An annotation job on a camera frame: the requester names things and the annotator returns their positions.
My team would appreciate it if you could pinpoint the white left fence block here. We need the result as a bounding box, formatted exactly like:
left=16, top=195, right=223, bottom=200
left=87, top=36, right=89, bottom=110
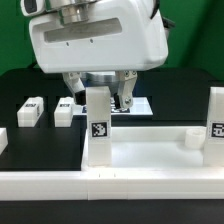
left=0, top=128, right=8, bottom=155

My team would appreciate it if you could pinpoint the fiducial marker sheet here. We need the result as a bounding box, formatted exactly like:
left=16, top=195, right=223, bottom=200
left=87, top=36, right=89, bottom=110
left=73, top=97, right=153, bottom=116

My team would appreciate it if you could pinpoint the white front fence bar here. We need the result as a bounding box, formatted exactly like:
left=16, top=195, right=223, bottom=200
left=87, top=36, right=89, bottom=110
left=0, top=169, right=224, bottom=201

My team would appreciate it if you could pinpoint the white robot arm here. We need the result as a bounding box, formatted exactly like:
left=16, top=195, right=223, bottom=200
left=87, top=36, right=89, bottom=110
left=20, top=0, right=175, bottom=109

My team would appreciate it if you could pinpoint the white desk top tray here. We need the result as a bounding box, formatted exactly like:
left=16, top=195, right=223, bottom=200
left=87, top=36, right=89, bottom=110
left=80, top=126, right=209, bottom=172

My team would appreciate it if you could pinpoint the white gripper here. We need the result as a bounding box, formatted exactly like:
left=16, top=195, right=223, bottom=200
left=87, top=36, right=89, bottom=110
left=28, top=0, right=168, bottom=109

